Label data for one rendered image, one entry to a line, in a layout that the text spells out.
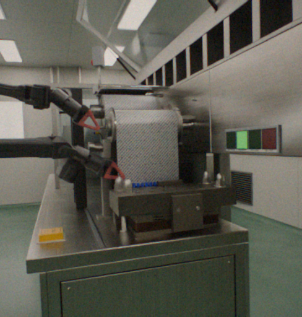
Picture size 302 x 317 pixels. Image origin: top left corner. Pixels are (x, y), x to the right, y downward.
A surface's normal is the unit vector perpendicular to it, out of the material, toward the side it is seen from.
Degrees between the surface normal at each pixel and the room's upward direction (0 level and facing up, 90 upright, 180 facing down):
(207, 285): 90
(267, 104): 90
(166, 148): 90
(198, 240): 90
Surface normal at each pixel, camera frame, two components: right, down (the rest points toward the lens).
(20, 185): 0.29, 0.04
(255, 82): -0.96, 0.05
